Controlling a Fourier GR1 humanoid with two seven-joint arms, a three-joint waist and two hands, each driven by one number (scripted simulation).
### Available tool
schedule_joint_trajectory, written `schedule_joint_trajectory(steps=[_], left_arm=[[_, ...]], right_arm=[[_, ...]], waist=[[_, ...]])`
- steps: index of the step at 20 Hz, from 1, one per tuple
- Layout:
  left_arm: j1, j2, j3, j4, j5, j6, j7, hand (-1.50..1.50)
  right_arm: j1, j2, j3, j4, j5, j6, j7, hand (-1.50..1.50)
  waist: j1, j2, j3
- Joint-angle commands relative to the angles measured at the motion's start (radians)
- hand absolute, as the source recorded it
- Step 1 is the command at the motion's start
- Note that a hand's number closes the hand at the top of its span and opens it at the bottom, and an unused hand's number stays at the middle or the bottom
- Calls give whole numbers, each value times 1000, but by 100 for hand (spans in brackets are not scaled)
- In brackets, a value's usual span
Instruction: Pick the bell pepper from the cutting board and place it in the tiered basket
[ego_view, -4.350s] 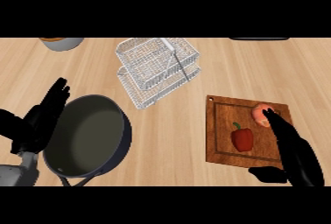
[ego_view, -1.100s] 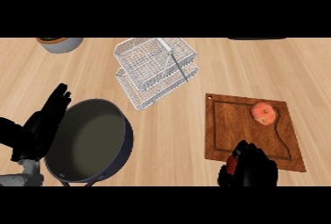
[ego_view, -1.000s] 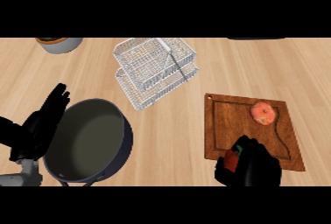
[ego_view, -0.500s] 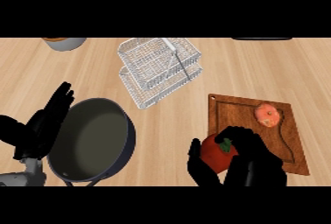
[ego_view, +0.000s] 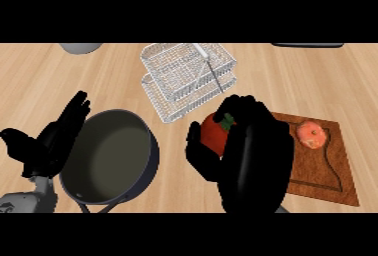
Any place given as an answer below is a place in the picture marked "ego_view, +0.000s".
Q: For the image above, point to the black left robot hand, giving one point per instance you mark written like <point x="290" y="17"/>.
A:
<point x="54" y="140"/>

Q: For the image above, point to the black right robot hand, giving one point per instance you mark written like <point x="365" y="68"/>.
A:
<point x="253" y="160"/>

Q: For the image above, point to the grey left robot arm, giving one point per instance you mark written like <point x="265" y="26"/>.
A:
<point x="27" y="196"/>

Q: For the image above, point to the brown wooden cutting board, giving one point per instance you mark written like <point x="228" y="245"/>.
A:
<point x="320" y="163"/>

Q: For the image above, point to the dark grey frying pan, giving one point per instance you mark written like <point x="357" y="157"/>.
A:
<point x="110" y="156"/>

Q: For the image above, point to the orange round fruit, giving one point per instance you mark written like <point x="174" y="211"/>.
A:
<point x="312" y="134"/>

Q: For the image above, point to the grey rounded object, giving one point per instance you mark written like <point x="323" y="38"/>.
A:
<point x="80" y="47"/>

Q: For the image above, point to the black flat appliance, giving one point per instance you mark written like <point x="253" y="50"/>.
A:
<point x="308" y="44"/>

